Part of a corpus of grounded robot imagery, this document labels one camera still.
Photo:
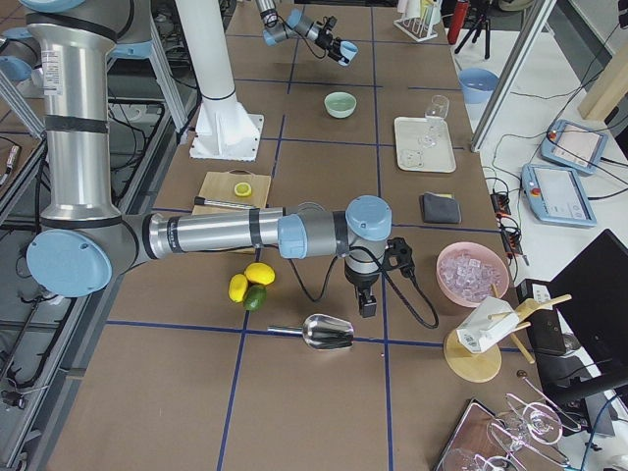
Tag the grey folded cloth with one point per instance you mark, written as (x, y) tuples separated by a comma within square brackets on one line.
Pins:
[(438, 209)]

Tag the silver handled knife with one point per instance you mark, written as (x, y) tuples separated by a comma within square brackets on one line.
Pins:
[(202, 201)]

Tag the white wire cup rack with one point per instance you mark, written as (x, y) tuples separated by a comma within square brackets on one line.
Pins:
[(419, 18)]

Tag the yellow lemon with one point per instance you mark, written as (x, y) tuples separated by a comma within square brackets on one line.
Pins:
[(238, 288), (260, 273)]

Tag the green bowl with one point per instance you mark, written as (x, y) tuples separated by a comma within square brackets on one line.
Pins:
[(340, 104)]

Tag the wooden paper towel stand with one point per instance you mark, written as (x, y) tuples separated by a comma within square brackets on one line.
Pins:
[(471, 350)]

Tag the cream bear tray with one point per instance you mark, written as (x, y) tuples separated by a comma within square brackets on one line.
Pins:
[(412, 156)]

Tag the wooden cutting board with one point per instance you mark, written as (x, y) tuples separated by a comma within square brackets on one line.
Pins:
[(221, 186)]

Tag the black tripod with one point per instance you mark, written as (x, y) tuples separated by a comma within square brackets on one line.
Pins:
[(482, 24)]

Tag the half lemon slice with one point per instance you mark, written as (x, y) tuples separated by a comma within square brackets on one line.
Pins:
[(243, 189)]

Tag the light blue plastic cup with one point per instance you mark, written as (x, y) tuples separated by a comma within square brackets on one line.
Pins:
[(350, 51)]

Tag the teach pendant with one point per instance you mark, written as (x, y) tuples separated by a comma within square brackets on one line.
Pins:
[(556, 196), (575, 146)]

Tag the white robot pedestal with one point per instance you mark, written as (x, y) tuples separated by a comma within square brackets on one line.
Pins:
[(224, 130)]

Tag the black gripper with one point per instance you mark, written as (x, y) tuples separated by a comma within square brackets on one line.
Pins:
[(360, 279), (325, 40)]

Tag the teach pendant far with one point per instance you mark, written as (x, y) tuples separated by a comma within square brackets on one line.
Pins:
[(575, 146)]

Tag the black monitor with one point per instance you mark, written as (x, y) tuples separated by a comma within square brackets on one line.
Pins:
[(596, 280)]

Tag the silver metal ice scoop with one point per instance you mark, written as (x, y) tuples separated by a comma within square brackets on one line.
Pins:
[(321, 332)]

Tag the yellow lemon upper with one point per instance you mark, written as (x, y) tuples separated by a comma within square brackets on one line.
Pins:
[(260, 273)]

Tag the blue bowl on desk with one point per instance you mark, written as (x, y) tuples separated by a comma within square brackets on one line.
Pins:
[(477, 85)]

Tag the pink bowl of ice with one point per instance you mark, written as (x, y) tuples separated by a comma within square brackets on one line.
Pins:
[(468, 272)]

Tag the aluminium frame post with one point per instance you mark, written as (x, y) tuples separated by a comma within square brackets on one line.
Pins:
[(533, 26)]

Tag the yellow lemon lower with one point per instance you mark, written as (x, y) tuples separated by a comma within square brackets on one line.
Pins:
[(238, 288)]

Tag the teach pendant near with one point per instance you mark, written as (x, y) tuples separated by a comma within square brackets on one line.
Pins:
[(556, 196)]

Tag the glass rack with glasses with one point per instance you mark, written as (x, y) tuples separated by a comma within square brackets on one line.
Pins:
[(522, 437)]

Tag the clear wine glass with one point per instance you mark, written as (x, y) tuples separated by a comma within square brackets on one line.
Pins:
[(435, 115)]

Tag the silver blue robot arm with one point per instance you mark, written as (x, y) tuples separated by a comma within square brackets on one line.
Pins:
[(86, 241), (298, 25)]

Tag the green lime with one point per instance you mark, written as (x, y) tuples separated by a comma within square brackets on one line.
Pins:
[(255, 298)]

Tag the black power strip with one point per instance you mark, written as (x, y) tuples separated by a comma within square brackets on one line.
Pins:
[(509, 229)]

